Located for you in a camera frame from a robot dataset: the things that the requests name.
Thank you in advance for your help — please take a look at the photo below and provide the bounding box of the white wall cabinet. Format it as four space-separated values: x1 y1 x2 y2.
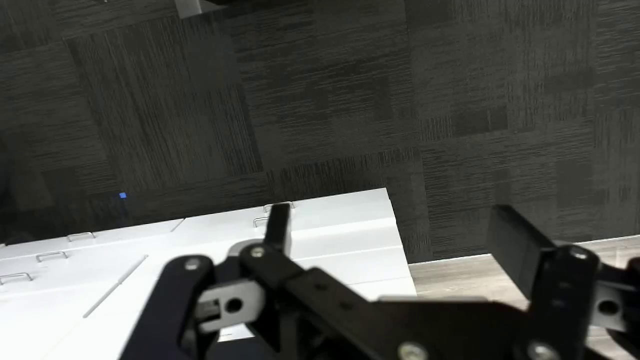
0 185 420 360

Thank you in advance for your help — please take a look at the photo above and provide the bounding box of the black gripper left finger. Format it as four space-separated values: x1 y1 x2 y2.
125 201 375 360

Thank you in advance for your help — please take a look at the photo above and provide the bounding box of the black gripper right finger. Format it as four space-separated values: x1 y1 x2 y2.
490 204 640 360

